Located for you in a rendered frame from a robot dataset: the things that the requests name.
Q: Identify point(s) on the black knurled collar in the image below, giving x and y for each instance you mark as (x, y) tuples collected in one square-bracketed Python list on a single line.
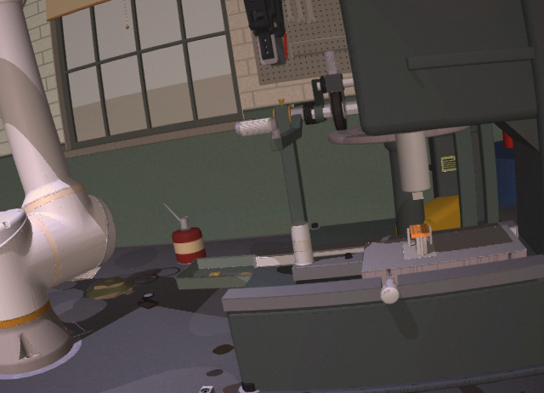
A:
[(311, 114)]

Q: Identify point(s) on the white cylinder block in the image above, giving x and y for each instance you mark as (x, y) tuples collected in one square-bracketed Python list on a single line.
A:
[(302, 244)]

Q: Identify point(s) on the black square pad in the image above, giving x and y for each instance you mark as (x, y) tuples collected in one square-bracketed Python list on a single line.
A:
[(148, 304)]

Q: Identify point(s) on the grey threaded screw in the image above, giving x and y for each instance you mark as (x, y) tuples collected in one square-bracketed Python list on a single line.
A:
[(332, 63)]

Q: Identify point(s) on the yellow bin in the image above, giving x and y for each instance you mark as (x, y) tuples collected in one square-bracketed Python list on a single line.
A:
[(444, 212)]

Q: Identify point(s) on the white round knob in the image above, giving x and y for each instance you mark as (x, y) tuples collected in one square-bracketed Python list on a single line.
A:
[(389, 292)]

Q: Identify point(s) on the grey die plate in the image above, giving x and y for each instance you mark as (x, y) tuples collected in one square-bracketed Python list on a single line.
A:
[(459, 250)]

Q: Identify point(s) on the green parts tray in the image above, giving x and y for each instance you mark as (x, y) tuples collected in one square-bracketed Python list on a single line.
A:
[(214, 278)]

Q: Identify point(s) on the dark green press body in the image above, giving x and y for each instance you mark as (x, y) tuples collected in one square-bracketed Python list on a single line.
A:
[(425, 61)]

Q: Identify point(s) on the green lever frame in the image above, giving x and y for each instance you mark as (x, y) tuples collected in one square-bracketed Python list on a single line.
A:
[(294, 176)]

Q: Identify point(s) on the red canister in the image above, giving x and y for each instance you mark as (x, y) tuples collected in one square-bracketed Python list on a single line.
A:
[(508, 140)]

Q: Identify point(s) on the red cream oil can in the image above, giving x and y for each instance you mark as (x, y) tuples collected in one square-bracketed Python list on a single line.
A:
[(189, 244)]

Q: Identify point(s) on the black drive wheel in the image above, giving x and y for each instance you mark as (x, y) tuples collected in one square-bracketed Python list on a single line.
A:
[(338, 110)]

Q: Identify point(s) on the orange brass tag blank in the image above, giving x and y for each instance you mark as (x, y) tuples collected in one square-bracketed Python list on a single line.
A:
[(418, 230)]

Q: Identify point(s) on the grey lower die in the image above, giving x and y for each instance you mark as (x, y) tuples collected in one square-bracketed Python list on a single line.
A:
[(414, 249)]

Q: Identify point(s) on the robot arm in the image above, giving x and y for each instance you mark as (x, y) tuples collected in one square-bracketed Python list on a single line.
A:
[(38, 223)]

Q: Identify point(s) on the green cabinet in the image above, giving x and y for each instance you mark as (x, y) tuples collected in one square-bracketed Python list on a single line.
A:
[(467, 176)]

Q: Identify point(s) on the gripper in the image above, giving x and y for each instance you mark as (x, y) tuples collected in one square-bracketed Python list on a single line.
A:
[(263, 6)]

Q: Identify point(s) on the grey base slab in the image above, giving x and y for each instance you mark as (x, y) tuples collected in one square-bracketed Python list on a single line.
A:
[(327, 267)]

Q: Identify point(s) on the blue drum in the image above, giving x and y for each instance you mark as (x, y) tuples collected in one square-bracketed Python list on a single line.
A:
[(506, 176)]

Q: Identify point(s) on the green framed window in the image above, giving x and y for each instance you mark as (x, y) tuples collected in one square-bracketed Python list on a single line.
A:
[(144, 65)]

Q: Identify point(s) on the silver drive shaft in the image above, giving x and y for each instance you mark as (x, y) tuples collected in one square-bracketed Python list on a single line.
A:
[(325, 111)]

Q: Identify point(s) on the beige pegboard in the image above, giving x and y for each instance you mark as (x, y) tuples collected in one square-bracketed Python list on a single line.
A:
[(314, 31)]

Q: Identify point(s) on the camouflage rag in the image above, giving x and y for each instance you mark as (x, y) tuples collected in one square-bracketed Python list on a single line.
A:
[(110, 288)]

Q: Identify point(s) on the grey ram cylinder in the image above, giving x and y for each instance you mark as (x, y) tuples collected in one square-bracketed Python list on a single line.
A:
[(412, 163)]

